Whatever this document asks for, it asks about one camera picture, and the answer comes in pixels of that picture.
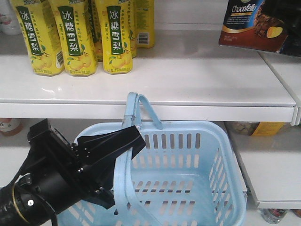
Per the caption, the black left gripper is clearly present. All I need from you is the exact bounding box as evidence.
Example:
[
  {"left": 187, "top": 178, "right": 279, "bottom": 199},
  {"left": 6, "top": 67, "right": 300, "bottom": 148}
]
[{"left": 14, "top": 126, "right": 146, "bottom": 211}]

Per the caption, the light blue plastic basket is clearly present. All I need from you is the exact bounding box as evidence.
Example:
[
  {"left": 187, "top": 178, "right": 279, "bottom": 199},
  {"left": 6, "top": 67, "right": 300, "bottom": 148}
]
[{"left": 58, "top": 93, "right": 247, "bottom": 226}]

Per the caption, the dark blue Chocofello cookie box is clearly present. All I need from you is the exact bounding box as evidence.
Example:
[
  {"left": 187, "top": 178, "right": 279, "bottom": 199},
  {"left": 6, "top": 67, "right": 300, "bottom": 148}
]
[{"left": 219, "top": 0, "right": 301, "bottom": 57}]

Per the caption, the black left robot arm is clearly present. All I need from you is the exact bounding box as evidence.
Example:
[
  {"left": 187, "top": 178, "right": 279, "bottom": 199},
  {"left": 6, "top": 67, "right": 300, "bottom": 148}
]
[{"left": 0, "top": 120, "right": 146, "bottom": 226}]

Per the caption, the yellow pear drink bottle left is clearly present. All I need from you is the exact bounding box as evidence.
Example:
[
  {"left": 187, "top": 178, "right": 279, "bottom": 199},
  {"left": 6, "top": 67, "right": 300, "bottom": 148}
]
[{"left": 11, "top": 0, "right": 64, "bottom": 76}]

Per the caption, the yellow pear drink bottle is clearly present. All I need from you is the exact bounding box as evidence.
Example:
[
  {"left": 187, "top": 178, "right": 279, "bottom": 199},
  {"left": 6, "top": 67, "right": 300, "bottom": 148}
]
[
  {"left": 49, "top": 0, "right": 98, "bottom": 77},
  {"left": 135, "top": 0, "right": 155, "bottom": 48},
  {"left": 11, "top": 0, "right": 64, "bottom": 76},
  {"left": 96, "top": 0, "right": 133, "bottom": 75}
]

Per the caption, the white upper shelf board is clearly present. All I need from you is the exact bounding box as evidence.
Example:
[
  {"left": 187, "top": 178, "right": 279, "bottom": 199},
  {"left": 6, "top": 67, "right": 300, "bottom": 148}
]
[{"left": 0, "top": 30, "right": 298, "bottom": 123}]

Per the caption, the white supermarket shelving unit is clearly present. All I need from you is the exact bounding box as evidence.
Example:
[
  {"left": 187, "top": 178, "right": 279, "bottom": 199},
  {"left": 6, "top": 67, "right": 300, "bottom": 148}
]
[{"left": 0, "top": 0, "right": 301, "bottom": 210}]

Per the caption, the yellow pear drink bottle right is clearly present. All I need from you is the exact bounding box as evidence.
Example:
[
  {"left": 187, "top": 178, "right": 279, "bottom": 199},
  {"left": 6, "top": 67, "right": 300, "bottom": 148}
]
[{"left": 96, "top": 0, "right": 133, "bottom": 75}]

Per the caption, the yellow pear drink bottle middle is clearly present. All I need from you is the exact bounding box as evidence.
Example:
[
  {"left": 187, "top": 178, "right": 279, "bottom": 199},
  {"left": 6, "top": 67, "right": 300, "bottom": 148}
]
[{"left": 49, "top": 0, "right": 98, "bottom": 77}]

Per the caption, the yellow pear drink bottle rear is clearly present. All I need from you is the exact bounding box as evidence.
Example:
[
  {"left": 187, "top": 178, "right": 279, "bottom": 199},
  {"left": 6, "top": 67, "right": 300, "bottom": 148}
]
[{"left": 135, "top": 0, "right": 155, "bottom": 48}]

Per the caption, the yellow snack box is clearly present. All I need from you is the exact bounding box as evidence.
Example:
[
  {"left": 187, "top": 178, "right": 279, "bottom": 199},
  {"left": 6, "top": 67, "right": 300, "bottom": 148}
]
[{"left": 251, "top": 122, "right": 285, "bottom": 136}]

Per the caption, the white bottle far left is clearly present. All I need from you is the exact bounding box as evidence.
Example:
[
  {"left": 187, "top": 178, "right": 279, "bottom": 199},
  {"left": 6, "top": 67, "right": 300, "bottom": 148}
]
[{"left": 0, "top": 0, "right": 22, "bottom": 35}]

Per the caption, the clear bottle bottom right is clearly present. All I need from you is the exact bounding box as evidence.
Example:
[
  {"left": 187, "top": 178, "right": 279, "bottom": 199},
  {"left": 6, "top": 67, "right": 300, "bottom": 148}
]
[{"left": 261, "top": 209, "right": 288, "bottom": 224}]

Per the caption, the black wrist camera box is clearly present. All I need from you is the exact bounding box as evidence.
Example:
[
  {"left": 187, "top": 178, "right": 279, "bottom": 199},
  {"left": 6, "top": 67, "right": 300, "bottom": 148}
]
[{"left": 27, "top": 119, "right": 52, "bottom": 142}]

